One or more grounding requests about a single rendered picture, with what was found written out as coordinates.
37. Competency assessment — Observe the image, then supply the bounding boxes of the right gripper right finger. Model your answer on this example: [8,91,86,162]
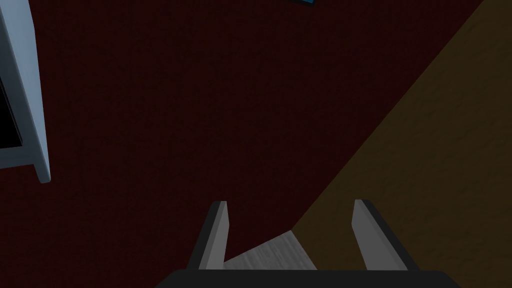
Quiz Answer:
[351,198,421,271]

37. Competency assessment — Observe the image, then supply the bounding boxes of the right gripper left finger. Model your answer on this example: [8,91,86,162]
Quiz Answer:
[186,200,230,271]

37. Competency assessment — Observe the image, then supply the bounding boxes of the pale blue cabinet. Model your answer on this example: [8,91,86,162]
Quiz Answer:
[0,0,52,185]

